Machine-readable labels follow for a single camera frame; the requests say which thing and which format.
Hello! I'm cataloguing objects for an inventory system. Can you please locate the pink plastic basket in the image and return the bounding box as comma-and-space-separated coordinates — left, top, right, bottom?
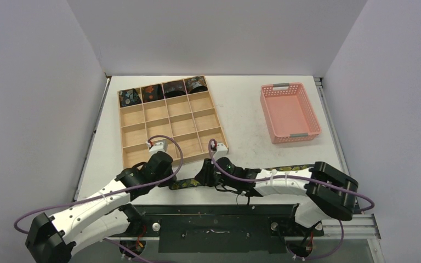
260, 83, 322, 144

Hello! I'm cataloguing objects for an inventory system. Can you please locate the rolled blue floral tie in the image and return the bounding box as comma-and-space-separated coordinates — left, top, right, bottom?
118, 89, 142, 108

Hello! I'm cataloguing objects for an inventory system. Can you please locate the blue yellow floral tie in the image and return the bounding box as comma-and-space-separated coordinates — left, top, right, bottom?
168, 164, 314, 191

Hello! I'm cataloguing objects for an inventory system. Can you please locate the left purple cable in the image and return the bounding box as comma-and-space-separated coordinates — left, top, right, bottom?
13, 135, 184, 235

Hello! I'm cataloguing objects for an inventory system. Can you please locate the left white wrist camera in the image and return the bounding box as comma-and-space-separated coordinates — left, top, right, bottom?
147, 140, 168, 155

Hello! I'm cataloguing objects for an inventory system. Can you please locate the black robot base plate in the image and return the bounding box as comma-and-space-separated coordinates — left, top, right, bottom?
118, 204, 324, 254

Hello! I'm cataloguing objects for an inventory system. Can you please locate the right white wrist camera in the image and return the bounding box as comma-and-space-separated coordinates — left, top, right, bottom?
210, 141, 228, 154

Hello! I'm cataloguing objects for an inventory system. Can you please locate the purple cable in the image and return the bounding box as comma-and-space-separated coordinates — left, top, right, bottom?
208, 138, 376, 213
13, 135, 184, 235

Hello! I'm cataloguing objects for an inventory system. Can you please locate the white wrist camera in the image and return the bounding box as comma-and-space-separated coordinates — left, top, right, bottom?
147, 140, 168, 155
210, 141, 228, 154

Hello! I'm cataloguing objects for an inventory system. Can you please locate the rolled dark patterned tie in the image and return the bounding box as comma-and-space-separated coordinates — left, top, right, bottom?
162, 80, 186, 98

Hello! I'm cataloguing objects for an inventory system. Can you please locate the rolled brown patterned tie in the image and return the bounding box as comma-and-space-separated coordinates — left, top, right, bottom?
184, 76, 208, 94

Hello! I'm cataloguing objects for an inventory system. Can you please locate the wooden compartment tray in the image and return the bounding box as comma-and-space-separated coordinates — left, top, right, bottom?
117, 76, 226, 168

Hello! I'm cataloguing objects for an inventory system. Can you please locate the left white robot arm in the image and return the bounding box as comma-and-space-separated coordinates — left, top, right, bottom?
25, 152, 173, 262

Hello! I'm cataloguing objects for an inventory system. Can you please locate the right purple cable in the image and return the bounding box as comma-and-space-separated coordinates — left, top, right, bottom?
208, 138, 376, 213

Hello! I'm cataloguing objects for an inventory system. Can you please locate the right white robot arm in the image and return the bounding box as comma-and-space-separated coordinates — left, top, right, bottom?
194, 157, 359, 235

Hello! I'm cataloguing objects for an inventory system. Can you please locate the rolled orange floral tie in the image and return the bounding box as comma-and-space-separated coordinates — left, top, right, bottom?
141, 84, 164, 103

